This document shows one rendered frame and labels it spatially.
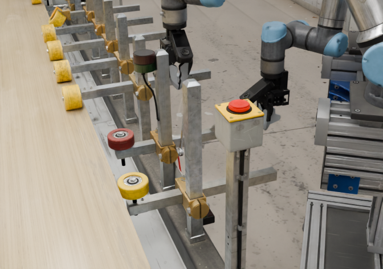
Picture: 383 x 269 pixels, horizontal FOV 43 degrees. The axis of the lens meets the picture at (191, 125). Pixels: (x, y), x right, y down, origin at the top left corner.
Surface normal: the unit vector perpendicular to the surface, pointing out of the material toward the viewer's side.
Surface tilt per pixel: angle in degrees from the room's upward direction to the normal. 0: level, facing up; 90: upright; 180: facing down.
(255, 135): 90
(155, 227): 0
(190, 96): 90
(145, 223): 0
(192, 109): 90
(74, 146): 0
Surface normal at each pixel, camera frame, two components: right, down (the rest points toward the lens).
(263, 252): -0.02, -0.88
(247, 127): 0.34, 0.44
